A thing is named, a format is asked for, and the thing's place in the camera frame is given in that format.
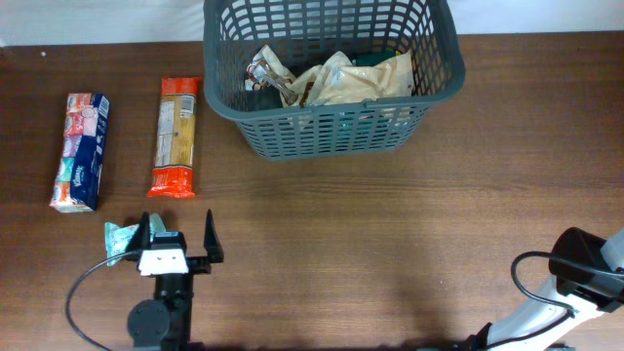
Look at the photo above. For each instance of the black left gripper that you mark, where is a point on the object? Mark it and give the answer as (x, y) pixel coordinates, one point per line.
(201, 264)

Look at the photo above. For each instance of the blue Kleenex tissue pack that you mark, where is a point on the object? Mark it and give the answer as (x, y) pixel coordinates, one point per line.
(76, 187)

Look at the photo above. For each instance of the beige brown snack bag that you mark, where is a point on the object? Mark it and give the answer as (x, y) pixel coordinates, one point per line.
(266, 70)

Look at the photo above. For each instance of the beige clear powder bag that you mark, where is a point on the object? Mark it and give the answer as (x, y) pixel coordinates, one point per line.
(341, 82)

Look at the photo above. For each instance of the green Nescafe coffee bag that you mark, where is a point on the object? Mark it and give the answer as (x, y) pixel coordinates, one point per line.
(372, 59)

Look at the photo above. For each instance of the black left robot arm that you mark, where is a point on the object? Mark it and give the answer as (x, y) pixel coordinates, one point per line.
(163, 322)

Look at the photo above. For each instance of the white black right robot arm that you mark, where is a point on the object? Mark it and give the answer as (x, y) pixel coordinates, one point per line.
(585, 281)

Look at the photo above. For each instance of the small teal wrapper packet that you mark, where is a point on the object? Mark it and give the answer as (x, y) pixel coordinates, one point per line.
(117, 238)

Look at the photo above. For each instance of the orange spaghetti packet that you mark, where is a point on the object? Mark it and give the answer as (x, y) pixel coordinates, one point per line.
(172, 174)

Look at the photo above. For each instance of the grey plastic basket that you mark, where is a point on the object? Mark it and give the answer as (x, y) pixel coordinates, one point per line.
(307, 33)

